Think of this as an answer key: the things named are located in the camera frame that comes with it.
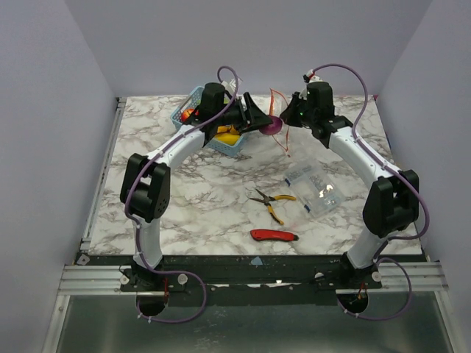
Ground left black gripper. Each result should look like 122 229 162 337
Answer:
215 93 272 135

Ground clear orange-zip bag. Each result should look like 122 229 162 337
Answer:
268 87 321 163

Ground purple toy onion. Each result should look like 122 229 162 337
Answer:
258 115 283 136

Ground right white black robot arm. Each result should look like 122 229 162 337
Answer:
280 81 419 288

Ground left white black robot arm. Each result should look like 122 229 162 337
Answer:
120 82 273 290

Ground yellow toy lemon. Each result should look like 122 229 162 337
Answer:
215 132 241 146

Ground yellow toy bell pepper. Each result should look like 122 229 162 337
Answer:
217 126 231 134

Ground light blue plastic basket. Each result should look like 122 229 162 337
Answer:
170 86 246 157

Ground red toy apple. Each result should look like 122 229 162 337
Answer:
181 108 194 122

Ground clear plastic screw box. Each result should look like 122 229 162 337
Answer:
284 160 345 218

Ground red utility knife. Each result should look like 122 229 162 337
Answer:
250 229 299 243

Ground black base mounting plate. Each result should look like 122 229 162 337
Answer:
85 255 377 307

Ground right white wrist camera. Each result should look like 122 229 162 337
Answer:
302 70 323 85

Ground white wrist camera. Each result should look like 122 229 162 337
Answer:
302 70 323 85
226 78 241 96

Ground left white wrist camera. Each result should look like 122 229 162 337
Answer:
226 78 241 96

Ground yellow handled pliers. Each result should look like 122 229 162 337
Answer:
249 188 297 226

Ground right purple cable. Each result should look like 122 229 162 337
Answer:
312 63 431 321

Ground purple cable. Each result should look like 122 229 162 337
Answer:
312 63 431 321
124 65 240 324

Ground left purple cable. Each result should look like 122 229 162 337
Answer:
124 65 240 324

